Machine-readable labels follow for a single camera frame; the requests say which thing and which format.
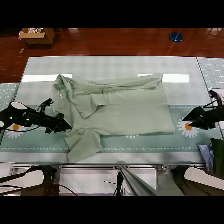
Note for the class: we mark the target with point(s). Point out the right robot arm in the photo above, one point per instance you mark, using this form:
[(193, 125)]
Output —
[(216, 115)]

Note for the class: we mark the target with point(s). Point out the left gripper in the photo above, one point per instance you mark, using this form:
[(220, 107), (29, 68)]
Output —
[(55, 123)]

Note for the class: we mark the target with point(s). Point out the pale green polo shirt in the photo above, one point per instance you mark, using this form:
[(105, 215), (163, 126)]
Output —
[(126, 110)]

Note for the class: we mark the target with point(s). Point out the blue round disc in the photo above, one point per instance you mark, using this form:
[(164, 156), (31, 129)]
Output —
[(176, 36)]

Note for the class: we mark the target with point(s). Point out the blue garment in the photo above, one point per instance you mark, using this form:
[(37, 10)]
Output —
[(205, 155)]

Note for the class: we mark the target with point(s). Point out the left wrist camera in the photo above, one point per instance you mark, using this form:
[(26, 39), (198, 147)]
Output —
[(46, 104)]

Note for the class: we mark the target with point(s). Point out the dark green garment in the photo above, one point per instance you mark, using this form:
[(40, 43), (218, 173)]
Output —
[(218, 156)]

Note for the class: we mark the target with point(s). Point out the silver frame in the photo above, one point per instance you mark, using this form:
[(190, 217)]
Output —
[(140, 181)]

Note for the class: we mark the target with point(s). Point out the small cardboard box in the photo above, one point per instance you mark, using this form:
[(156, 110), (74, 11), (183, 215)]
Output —
[(38, 36)]

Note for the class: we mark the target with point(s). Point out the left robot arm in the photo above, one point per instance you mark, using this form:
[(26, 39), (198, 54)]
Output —
[(20, 118)]

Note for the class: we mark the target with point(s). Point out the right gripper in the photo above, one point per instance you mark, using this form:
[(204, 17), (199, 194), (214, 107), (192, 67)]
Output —
[(201, 118)]

